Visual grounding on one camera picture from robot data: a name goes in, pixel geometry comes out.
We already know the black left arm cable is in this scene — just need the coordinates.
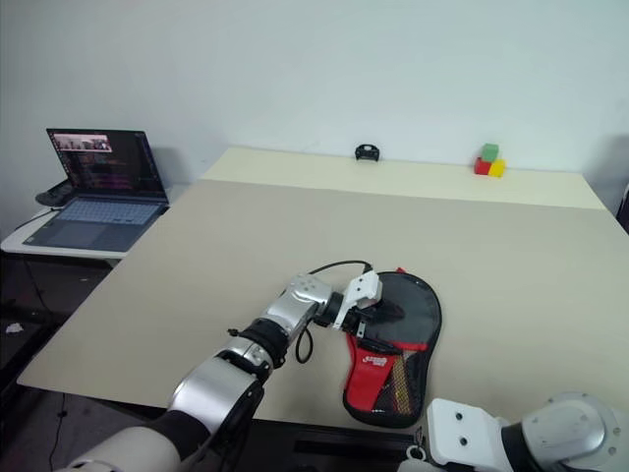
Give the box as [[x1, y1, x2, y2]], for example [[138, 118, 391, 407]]
[[293, 260, 377, 365]]

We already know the black table frame bar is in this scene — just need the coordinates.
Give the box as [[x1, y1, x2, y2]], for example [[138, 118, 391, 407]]
[[293, 439, 424, 472]]

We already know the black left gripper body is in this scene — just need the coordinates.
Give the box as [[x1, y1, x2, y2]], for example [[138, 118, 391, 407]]
[[343, 303, 380, 342]]

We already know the red and black paddle case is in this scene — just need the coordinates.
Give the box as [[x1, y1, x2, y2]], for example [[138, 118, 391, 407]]
[[341, 267, 443, 429]]

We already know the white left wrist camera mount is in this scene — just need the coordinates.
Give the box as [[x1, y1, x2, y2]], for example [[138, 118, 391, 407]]
[[333, 270, 383, 330]]

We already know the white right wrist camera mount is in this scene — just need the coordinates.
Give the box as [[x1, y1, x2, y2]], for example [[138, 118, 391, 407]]
[[426, 397, 510, 466]]

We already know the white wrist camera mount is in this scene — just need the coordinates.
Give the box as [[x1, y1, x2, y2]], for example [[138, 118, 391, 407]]
[[333, 270, 383, 330], [426, 397, 510, 466]]

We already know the white fluffy zipper pompom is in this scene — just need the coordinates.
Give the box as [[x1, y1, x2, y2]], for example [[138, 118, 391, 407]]
[[397, 443, 429, 472]]

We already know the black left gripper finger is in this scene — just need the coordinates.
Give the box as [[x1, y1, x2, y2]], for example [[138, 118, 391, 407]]
[[369, 299, 407, 325], [357, 335, 399, 356]]

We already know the white side table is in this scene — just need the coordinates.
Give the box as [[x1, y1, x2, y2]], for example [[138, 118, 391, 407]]
[[0, 184, 193, 262]]

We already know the grey open laptop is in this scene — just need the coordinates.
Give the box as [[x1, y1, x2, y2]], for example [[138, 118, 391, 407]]
[[22, 128, 171, 250]]

